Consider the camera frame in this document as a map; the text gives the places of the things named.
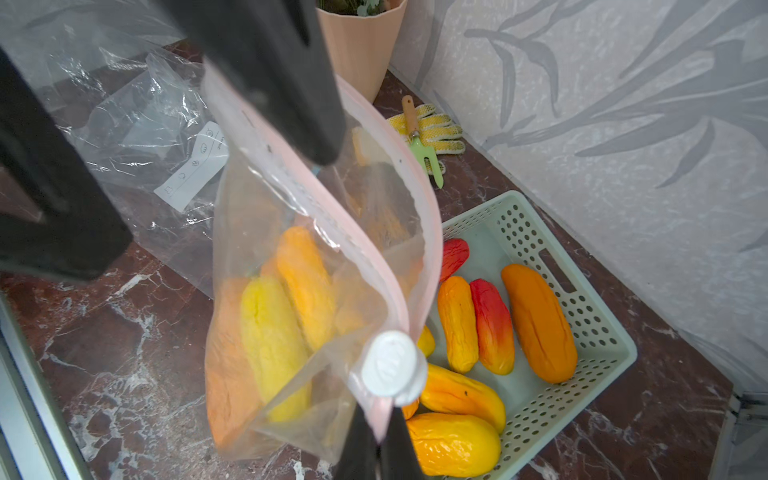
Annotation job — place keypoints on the potted white flower plant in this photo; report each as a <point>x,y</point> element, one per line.
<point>360,37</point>

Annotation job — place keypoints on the green garden fork tool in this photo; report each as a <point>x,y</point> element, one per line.
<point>425,155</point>

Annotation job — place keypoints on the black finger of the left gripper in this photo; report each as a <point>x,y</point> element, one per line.
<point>274,54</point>

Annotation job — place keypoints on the yellow mango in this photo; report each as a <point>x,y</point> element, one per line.
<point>271,336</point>
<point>454,445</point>

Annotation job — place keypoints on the red mango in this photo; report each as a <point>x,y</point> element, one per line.
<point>494,328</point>

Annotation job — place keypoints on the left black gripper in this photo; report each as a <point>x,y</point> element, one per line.
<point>81,233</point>

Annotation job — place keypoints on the clear zip-top bag blue zipper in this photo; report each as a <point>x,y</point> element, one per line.
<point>117,81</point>

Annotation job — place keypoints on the large orange mango basket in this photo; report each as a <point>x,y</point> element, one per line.
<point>544,334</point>

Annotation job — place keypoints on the yellow garden gloves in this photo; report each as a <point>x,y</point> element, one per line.
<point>439,131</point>

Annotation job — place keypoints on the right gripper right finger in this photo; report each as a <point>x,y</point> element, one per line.
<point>398,460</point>

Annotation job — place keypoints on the clear zip-top bag pink zipper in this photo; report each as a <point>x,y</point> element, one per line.
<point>375,219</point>

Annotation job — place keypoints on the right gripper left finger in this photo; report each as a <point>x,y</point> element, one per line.
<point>359,456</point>

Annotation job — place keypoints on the orange mango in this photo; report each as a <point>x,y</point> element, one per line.
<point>298,263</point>

